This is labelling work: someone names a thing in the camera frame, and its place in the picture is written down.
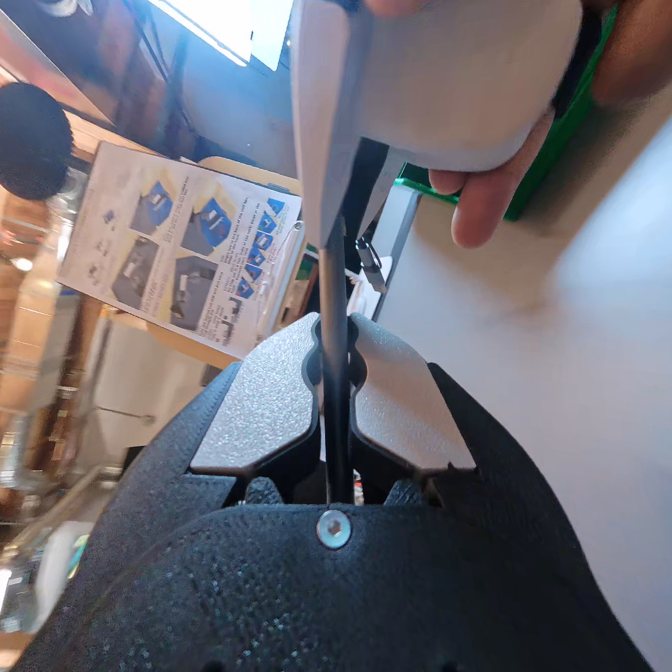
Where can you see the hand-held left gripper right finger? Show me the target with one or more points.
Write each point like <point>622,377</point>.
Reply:
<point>404,404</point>

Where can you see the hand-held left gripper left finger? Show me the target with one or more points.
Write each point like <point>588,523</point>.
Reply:
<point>262,399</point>

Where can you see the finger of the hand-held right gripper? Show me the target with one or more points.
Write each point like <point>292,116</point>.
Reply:
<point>386,178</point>
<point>325,131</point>

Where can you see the thin black rod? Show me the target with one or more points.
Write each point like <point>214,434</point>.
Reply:
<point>336,367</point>

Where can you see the person's right hand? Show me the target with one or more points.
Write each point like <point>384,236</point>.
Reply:
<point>483,210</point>

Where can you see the green plastic crate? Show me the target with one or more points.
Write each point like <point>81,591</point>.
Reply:
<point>420,188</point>

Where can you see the white flat device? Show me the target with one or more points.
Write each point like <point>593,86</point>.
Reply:
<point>367,304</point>

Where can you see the clear clip bar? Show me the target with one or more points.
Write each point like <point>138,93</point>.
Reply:
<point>286,273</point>

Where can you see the bright lit screen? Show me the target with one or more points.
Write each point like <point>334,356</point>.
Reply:
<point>220,26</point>

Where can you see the printed instruction sheet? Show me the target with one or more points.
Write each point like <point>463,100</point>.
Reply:
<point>157,252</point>

